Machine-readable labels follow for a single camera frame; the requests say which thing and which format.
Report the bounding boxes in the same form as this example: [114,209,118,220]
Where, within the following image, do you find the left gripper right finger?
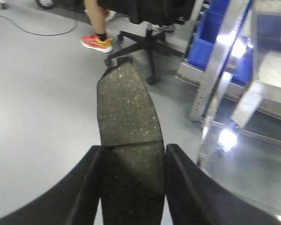
[165,143,281,225]

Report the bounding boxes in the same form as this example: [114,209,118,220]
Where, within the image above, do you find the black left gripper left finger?
[0,145,103,225]

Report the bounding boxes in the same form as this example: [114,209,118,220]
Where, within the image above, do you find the brake pad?
[97,57,165,225]

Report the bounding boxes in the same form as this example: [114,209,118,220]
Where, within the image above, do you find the left blue plastic bin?
[187,0,252,84]

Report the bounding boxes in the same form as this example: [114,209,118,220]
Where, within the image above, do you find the orange sneaker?
[80,34,113,53]

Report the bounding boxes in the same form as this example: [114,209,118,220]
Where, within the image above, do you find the black office chair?
[98,0,195,85]

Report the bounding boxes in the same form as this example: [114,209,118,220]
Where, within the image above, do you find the person bare leg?
[84,0,107,41]

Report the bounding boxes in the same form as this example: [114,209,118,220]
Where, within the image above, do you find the steel roller rack frame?
[180,0,281,166]

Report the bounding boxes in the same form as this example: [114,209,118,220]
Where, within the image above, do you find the black floor cable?
[0,13,78,37]

